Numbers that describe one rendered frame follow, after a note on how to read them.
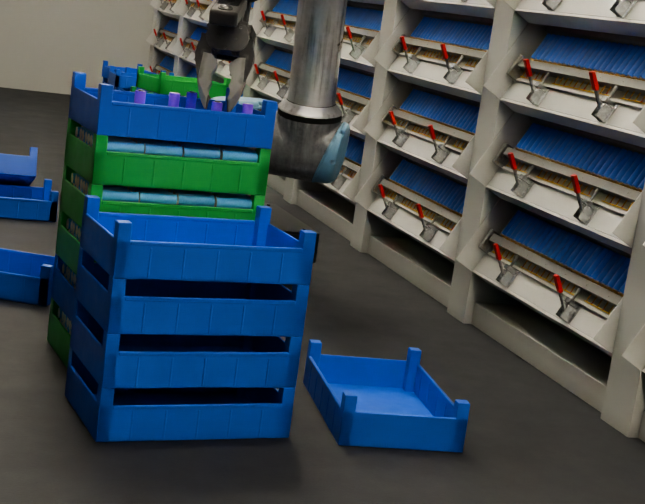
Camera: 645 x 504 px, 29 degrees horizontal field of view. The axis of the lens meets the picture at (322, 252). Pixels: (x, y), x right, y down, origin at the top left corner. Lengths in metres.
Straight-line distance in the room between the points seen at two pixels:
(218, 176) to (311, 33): 0.82
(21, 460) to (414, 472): 0.56
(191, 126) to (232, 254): 0.33
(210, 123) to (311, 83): 0.82
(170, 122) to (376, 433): 0.60
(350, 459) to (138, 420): 0.32
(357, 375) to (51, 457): 0.66
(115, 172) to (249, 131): 0.24
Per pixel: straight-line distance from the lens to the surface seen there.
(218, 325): 1.83
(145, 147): 2.05
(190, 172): 2.07
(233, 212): 2.11
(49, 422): 1.89
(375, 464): 1.87
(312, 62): 2.85
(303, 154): 2.88
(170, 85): 4.77
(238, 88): 2.10
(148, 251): 1.76
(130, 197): 2.06
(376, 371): 2.22
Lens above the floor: 0.65
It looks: 11 degrees down
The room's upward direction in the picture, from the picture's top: 8 degrees clockwise
